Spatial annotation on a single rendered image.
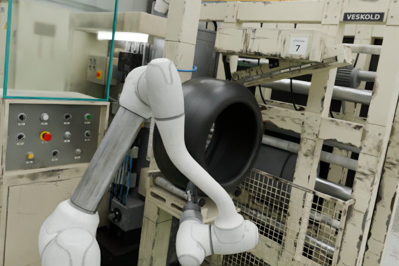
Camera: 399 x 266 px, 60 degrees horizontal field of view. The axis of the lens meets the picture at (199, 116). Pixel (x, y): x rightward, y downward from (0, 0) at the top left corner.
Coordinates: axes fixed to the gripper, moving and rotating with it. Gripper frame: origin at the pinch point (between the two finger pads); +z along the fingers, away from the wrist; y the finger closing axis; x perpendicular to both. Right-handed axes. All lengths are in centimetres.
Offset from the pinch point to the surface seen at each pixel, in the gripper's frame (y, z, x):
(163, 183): 16.6, 22.6, -20.6
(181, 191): 16.2, 13.9, -10.3
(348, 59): -23, 44, 82
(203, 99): -28.1, 21.2, 11.2
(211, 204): 37.3, 23.5, 0.9
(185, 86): -29.7, 35.8, 2.4
